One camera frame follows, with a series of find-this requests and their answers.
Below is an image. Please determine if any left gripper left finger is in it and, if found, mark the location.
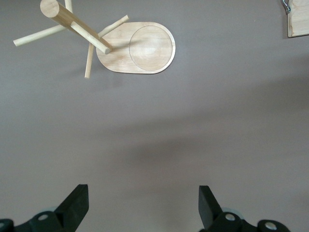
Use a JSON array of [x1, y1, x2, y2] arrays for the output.
[[0, 184, 89, 232]]

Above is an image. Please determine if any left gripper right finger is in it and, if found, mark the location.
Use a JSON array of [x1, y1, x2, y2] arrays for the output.
[[198, 185, 289, 232]]

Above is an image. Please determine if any wooden mug rack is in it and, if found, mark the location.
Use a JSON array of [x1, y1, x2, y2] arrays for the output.
[[13, 0, 176, 78]]

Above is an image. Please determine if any wooden cutting board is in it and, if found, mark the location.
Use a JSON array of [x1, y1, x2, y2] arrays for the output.
[[281, 0, 309, 39]]

